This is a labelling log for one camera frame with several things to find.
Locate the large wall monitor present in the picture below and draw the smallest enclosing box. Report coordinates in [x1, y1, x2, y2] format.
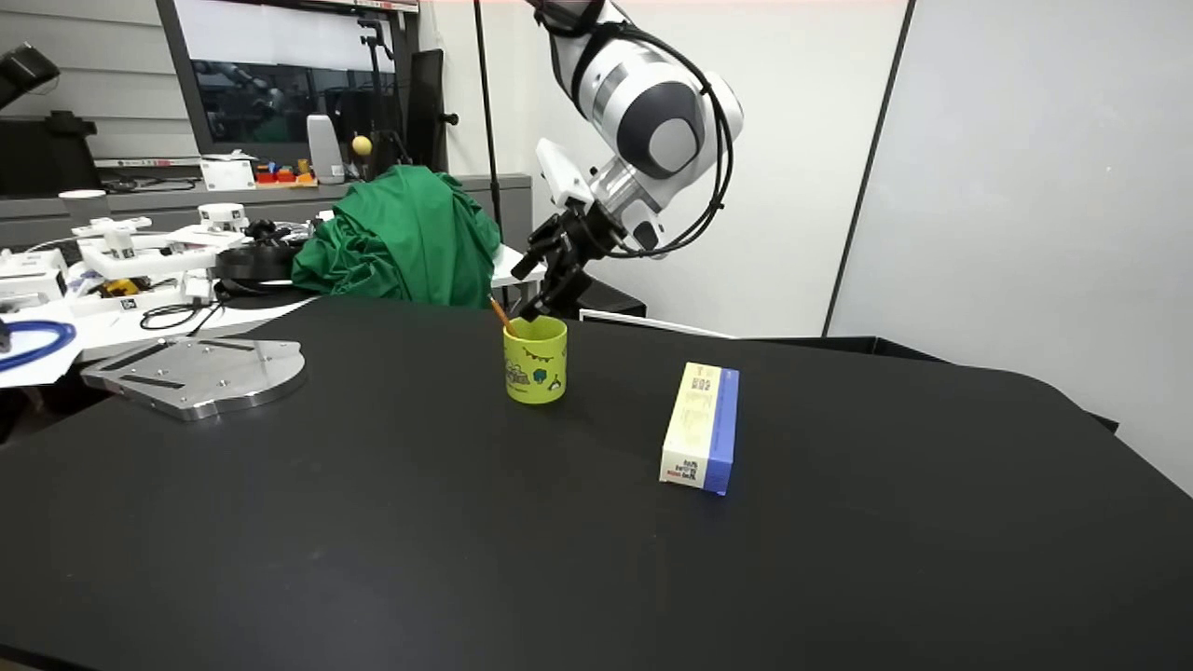
[155, 0, 421, 170]

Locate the black cable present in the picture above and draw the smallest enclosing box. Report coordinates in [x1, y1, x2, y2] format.
[139, 296, 226, 334]

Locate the black lamp head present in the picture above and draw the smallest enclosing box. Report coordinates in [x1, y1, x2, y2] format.
[0, 42, 62, 112]

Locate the black round device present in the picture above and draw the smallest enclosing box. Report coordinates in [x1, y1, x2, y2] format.
[213, 220, 310, 283]

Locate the white paper cup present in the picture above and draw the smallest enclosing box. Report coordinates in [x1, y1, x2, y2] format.
[58, 189, 112, 226]

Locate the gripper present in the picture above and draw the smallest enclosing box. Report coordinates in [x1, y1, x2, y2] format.
[510, 200, 627, 323]

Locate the blue cable loop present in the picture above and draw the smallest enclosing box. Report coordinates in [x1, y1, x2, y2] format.
[0, 320, 78, 375]

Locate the black pole stand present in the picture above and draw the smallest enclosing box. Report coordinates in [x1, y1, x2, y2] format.
[472, 0, 505, 236]

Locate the green cloth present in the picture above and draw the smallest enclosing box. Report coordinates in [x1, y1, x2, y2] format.
[291, 165, 503, 309]

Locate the row of coloured toy blocks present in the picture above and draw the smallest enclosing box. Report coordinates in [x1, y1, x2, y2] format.
[254, 158, 319, 189]

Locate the white plastic fixture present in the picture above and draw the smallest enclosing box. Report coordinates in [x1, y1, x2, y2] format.
[71, 216, 245, 282]

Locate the cream and blue carton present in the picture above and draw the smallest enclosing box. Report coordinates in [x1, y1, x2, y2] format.
[659, 362, 741, 497]

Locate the yellow cup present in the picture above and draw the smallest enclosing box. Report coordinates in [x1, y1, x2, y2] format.
[502, 315, 569, 405]

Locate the silver metal plate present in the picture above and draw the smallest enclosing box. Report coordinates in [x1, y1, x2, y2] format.
[80, 335, 309, 422]

